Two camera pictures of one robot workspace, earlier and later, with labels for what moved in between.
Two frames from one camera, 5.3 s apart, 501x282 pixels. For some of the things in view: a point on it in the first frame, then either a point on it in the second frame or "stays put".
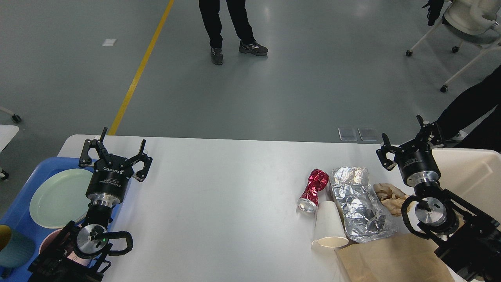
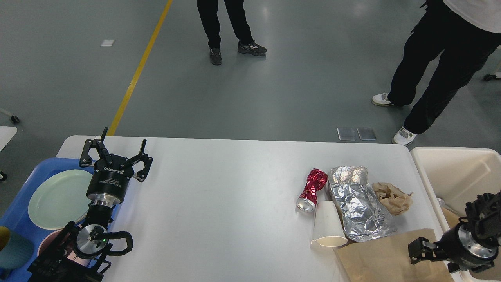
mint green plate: (60, 200) stays put
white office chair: (478, 22) → (490, 77)
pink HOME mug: (74, 256) stays put
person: (470, 105) → (469, 32)
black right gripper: (415, 159) → (460, 245)
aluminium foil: (364, 218) stays put
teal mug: (16, 249) stays put
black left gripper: (111, 173) stays put
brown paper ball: (391, 197) stays put
